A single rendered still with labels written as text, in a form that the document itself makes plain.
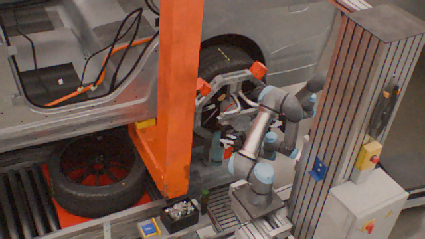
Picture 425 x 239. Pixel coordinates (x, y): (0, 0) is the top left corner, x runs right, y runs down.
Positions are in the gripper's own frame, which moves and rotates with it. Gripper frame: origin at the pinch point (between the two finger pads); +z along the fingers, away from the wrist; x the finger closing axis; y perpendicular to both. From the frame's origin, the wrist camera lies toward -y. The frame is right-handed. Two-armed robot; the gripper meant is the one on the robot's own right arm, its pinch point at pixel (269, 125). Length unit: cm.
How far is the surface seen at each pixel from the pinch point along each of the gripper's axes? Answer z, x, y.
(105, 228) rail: 114, 2, -50
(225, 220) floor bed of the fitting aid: 27, 7, -77
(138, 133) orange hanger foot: 76, -39, -15
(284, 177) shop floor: -41, -18, -83
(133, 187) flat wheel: 90, -12, -36
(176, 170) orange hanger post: 70, 10, -7
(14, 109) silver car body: 150, -45, 22
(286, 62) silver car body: -38, -42, 15
